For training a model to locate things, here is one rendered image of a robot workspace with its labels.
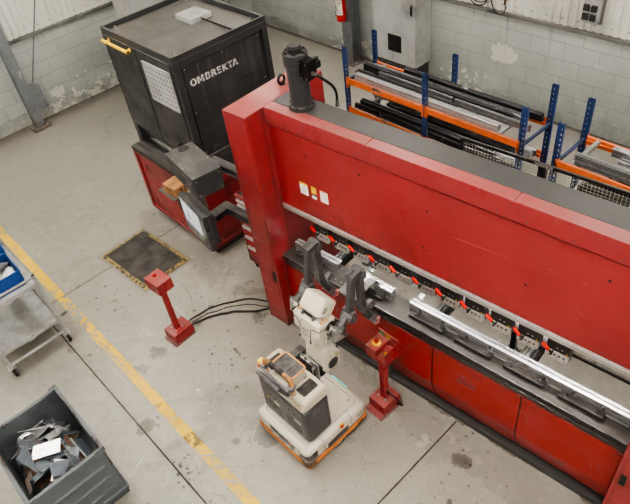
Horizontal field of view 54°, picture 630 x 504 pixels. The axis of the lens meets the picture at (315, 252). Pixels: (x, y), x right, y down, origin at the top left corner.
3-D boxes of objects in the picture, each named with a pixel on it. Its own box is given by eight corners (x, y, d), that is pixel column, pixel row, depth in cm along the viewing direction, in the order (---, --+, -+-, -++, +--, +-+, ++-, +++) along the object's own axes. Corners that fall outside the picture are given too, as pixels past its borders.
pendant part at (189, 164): (190, 233, 543) (163, 152, 486) (214, 220, 552) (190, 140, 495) (217, 262, 510) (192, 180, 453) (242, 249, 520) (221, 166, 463)
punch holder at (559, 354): (544, 354, 398) (547, 338, 387) (550, 346, 403) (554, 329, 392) (566, 365, 390) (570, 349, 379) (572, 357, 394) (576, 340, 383)
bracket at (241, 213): (207, 220, 548) (206, 214, 543) (227, 206, 560) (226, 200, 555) (237, 237, 526) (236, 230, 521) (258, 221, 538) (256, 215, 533)
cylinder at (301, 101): (283, 108, 446) (273, 46, 414) (306, 93, 458) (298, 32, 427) (317, 121, 427) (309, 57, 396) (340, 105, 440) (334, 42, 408)
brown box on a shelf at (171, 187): (158, 190, 618) (154, 180, 610) (179, 178, 630) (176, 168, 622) (174, 201, 601) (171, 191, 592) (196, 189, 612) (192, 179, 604)
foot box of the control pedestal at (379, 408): (364, 407, 520) (363, 399, 512) (384, 389, 531) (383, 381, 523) (381, 421, 508) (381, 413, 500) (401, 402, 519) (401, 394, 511)
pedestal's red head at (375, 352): (366, 353, 479) (364, 339, 467) (379, 342, 486) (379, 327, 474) (385, 368, 467) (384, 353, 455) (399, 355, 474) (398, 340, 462)
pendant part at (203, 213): (187, 226, 528) (176, 193, 504) (199, 220, 532) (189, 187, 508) (212, 252, 499) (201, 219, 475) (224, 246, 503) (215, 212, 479)
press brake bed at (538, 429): (295, 320, 601) (283, 258, 545) (310, 307, 611) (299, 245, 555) (599, 509, 437) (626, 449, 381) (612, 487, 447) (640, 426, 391)
